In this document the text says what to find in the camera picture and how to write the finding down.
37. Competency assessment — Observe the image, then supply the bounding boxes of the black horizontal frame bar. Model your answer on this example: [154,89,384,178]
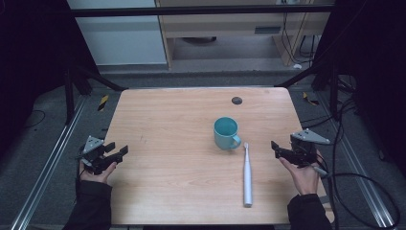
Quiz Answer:
[68,4,337,18]

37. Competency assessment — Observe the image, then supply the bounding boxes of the white cabinet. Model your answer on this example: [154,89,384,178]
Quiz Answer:
[66,0,169,67]

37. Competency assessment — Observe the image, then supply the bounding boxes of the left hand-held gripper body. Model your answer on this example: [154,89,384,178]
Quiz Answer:
[79,135,113,175]

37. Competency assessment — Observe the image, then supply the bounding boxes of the white electric toothbrush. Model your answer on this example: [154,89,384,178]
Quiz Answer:
[242,142,254,208]

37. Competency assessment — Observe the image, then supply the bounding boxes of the aluminium floor rail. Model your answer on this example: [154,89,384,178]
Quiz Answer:
[10,95,88,230]
[317,91,397,230]

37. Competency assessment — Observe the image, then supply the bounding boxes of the light wooden desk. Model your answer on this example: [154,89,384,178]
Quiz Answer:
[154,0,334,69]

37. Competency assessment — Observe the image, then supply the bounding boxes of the black floor cables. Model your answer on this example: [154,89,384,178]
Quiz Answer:
[299,76,360,129]

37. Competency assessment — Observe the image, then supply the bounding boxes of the yellow black striped tape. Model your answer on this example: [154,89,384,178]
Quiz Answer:
[97,94,110,112]
[302,91,320,106]

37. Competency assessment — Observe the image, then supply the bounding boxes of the bundle of black desk cables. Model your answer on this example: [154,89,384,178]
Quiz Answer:
[280,11,321,65]

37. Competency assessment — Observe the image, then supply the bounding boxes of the black metal stand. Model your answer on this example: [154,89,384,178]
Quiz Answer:
[274,60,340,121]
[62,63,128,126]

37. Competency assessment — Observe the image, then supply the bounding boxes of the black curtain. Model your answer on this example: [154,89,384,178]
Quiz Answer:
[310,0,406,180]
[0,0,100,161]

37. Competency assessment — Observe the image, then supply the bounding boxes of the person's right hand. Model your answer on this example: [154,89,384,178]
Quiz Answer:
[279,152,323,196]

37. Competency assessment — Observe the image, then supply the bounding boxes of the person's left hand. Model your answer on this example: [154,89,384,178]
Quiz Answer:
[79,161,118,185]

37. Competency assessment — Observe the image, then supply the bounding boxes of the teal cup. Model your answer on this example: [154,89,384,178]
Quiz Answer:
[213,116,242,151]

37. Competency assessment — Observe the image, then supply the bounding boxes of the black cable with grey plug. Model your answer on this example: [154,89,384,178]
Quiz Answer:
[310,127,402,230]

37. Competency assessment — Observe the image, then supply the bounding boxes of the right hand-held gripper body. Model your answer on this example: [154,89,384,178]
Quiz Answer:
[288,127,331,169]

